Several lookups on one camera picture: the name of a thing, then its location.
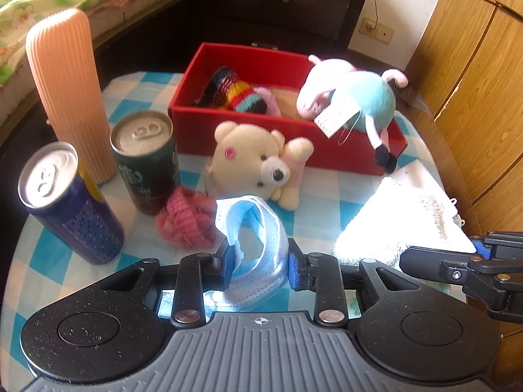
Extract white towel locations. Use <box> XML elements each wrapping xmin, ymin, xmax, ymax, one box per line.
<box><xmin>333</xmin><ymin>160</ymin><xmax>475</xmax><ymax>268</ymax></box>

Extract pink pig plush toy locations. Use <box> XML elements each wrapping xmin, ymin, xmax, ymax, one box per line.
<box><xmin>296</xmin><ymin>54</ymin><xmax>409</xmax><ymax>173</ymax></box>

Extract purple fuzzy sock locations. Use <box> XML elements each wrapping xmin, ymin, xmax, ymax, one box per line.
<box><xmin>254</xmin><ymin>87</ymin><xmax>281</xmax><ymax>117</ymax></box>

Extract blue drink can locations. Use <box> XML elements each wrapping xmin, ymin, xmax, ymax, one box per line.
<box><xmin>18</xmin><ymin>142</ymin><xmax>124</xmax><ymax>265</ymax></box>

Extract blue white checkered tablecloth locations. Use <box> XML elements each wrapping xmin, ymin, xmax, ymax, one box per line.
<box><xmin>0</xmin><ymin>71</ymin><xmax>467</xmax><ymax>392</ymax></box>

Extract pink knitted yarn knot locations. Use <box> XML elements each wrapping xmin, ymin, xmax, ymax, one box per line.
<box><xmin>155</xmin><ymin>186</ymin><xmax>217</xmax><ymax>251</ymax></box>

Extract multicolour knitted sock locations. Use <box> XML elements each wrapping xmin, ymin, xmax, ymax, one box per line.
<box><xmin>196</xmin><ymin>66</ymin><xmax>268</xmax><ymax>114</ymax></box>

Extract dark green coffee can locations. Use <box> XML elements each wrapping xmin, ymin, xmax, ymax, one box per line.
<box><xmin>110</xmin><ymin>111</ymin><xmax>181</xmax><ymax>215</ymax></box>

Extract peach ribbed tall bottle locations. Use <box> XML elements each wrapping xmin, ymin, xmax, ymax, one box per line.
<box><xmin>26</xmin><ymin>9</ymin><xmax>116</xmax><ymax>184</ymax></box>

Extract red cardboard box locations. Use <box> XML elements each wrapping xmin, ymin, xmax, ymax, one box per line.
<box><xmin>168</xmin><ymin>42</ymin><xmax>406</xmax><ymax>175</ymax></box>

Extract wall power socket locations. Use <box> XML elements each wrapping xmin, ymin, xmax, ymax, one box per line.
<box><xmin>359</xmin><ymin>17</ymin><xmax>395</xmax><ymax>44</ymax></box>

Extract blue face mask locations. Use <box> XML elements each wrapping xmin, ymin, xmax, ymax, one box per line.
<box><xmin>204</xmin><ymin>196</ymin><xmax>289</xmax><ymax>315</ymax></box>

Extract cream teddy bear plush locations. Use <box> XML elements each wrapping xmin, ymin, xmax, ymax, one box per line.
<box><xmin>203</xmin><ymin>121</ymin><xmax>314</xmax><ymax>211</ymax></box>

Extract dark wooden nightstand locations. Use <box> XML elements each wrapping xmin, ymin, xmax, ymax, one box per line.
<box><xmin>191</xmin><ymin>0</ymin><xmax>365</xmax><ymax>57</ymax></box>

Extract wooden wardrobe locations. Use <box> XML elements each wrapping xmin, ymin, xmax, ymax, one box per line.
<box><xmin>405</xmin><ymin>0</ymin><xmax>522</xmax><ymax>235</ymax></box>

